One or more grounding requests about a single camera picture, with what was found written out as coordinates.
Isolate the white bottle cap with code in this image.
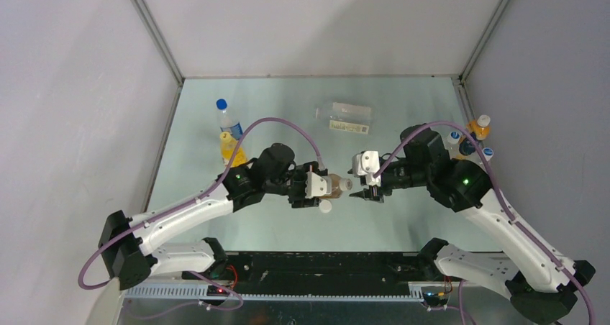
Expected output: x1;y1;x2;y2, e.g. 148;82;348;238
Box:
339;178;352;192

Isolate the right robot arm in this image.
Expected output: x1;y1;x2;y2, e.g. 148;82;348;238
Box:
350;123;596;324

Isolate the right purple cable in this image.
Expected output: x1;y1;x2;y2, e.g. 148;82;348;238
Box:
373;120;596;325

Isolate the orange navy label bottle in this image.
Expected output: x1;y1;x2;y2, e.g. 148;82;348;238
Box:
457;114;491;159

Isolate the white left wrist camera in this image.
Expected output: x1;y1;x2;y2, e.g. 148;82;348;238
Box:
305;171;332;198

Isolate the clear bottle blue label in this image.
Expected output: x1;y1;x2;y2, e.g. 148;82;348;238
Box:
216;99;243;141

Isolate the clear Pocari bottle rear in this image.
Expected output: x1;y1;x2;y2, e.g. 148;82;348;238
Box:
445;131;461;158

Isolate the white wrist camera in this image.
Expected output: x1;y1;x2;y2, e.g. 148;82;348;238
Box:
351;150;381;186
305;171;332;198

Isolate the clear square bottle cream label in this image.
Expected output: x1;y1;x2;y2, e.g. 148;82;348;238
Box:
315;102;373;134

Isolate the yellow juice bottle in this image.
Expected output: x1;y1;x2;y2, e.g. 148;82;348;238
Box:
219;131;248;167

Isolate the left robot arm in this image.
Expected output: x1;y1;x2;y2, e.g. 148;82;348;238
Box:
99;143;332;290

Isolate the purple cable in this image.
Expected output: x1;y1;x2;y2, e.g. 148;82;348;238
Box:
373;120;596;325
77;118;326;312

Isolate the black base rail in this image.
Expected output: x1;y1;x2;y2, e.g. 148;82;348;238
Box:
202;251;446;297

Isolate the red gold label tea bottle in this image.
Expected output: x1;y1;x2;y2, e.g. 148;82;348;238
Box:
326;173;346;198

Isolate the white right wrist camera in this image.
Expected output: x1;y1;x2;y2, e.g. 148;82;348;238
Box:
351;150;381;186

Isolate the aluminium frame front rail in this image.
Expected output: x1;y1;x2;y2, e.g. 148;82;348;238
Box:
111;251;545;305

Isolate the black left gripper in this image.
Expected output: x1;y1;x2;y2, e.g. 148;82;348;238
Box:
264;161;321;208

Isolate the plain white bottle cap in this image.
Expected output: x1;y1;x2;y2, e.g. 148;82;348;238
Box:
318;199;332;214

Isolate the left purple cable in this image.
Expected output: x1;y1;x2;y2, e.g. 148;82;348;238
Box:
77;118;326;312

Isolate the clear pocari bottle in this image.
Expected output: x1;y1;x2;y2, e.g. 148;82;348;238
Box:
481;147;494;163
445;131;461;158

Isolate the clear Pocari bottle front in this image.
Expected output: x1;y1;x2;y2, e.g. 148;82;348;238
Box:
481;147;494;163

